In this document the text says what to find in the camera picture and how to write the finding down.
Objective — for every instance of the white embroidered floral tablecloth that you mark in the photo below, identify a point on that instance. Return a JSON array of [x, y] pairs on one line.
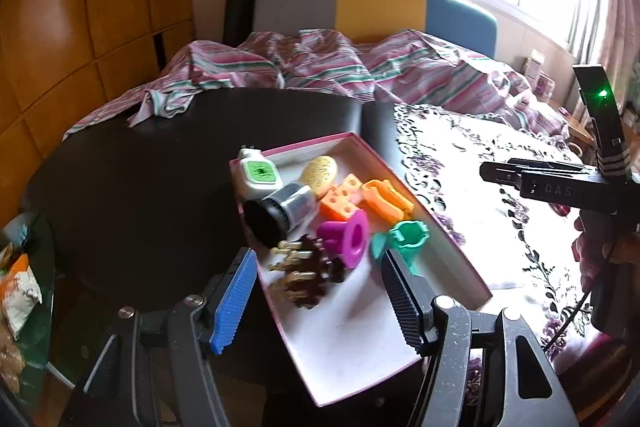
[[500, 232]]

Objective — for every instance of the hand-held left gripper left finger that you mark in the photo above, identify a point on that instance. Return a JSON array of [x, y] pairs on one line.
[[232, 302]]

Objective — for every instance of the brown massage comb with pegs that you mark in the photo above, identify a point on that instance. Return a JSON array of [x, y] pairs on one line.
[[315, 277]]

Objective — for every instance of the magenta plastic spool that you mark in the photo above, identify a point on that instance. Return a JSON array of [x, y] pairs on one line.
[[345, 232]]

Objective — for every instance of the grey yellow blue headboard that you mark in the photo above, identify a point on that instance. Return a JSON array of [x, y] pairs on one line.
[[380, 7]]

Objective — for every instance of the black and silver cylinder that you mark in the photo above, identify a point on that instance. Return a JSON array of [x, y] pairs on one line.
[[295, 207]]

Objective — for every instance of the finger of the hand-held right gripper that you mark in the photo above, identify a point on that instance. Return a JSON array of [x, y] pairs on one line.
[[550, 172], [550, 192]]

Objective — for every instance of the white box with pink rim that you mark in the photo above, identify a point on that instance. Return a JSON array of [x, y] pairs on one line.
[[350, 347]]

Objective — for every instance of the green plastic toy piece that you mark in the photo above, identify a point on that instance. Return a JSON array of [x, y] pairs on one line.
[[407, 239]]

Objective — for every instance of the orange plastic clip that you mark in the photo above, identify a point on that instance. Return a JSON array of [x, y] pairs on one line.
[[385, 202]]

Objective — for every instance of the yellow carved oval case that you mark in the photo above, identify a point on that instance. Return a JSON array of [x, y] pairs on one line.
[[320, 172]]

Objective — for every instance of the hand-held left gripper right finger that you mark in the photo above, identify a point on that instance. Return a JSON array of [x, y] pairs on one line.
[[402, 299]]

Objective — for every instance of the pink striped bed sheet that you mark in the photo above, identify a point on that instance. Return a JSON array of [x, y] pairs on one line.
[[325, 67]]

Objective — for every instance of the person's right hand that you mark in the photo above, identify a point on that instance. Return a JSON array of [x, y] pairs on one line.
[[592, 247]]

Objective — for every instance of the wooden wardrobe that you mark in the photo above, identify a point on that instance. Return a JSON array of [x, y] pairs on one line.
[[75, 32]]

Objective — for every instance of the wooden bedside table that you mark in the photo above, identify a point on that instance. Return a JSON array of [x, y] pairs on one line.
[[575, 124]]

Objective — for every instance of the bag of brown snacks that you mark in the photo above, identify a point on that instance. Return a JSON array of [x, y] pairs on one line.
[[10, 357]]

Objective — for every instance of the black cylinder post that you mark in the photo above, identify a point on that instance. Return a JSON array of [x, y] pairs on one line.
[[242, 2]]

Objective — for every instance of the orange block with holes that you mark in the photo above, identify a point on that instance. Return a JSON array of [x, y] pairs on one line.
[[340, 202]]

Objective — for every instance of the white bottle with green label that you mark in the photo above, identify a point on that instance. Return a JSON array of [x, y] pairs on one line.
[[257, 174]]

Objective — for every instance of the white orange snack bag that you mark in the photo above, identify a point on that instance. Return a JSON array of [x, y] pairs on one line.
[[20, 292]]

